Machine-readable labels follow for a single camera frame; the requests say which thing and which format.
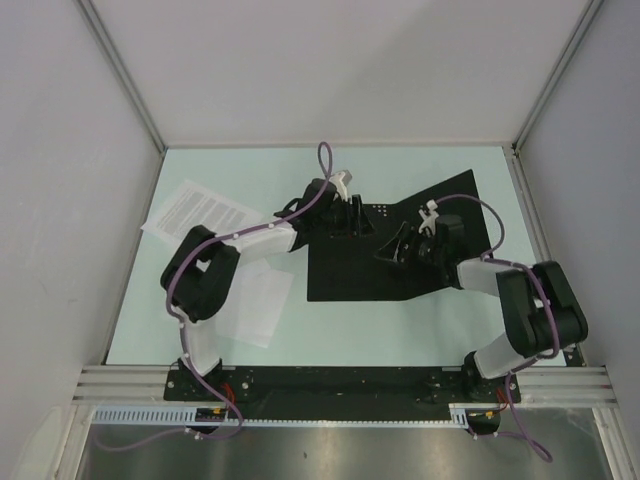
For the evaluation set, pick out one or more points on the right aluminium side rail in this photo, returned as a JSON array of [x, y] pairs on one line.
[[571, 353]]

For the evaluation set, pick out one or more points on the aluminium front frame rail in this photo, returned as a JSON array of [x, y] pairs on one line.
[[553, 387]]

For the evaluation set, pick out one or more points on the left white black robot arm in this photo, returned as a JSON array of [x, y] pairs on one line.
[[199, 276]]

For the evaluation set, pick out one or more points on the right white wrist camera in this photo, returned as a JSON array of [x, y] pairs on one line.
[[428, 215]]

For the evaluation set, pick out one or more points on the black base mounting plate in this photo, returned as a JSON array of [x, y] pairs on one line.
[[355, 392]]

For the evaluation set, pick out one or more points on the aluminium corner post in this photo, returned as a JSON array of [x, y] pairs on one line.
[[562, 63], [107, 46]]

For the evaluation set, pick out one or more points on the printed paper sheet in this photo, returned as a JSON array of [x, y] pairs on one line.
[[192, 205], [253, 269]]

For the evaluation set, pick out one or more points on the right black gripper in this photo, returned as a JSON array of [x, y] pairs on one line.
[[395, 245]]

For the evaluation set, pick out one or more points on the black clip folder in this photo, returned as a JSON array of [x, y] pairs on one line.
[[345, 269]]

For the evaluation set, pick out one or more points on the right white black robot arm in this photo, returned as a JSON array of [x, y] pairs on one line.
[[541, 314]]

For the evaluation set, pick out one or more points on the left aluminium corner post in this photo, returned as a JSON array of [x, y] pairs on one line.
[[107, 46]]

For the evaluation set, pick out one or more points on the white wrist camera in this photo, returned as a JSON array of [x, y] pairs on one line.
[[340, 180], [428, 215]]

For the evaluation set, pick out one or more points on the right aluminium corner post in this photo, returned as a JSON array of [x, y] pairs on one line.
[[562, 63]]

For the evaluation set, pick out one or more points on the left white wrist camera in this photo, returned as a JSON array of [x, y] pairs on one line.
[[340, 180]]

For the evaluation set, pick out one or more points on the grey slotted cable duct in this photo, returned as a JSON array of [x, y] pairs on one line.
[[450, 417]]

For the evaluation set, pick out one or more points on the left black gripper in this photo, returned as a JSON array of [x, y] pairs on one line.
[[356, 225]]

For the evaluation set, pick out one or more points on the bottom white paper sheet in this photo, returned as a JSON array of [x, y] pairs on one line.
[[253, 308]]

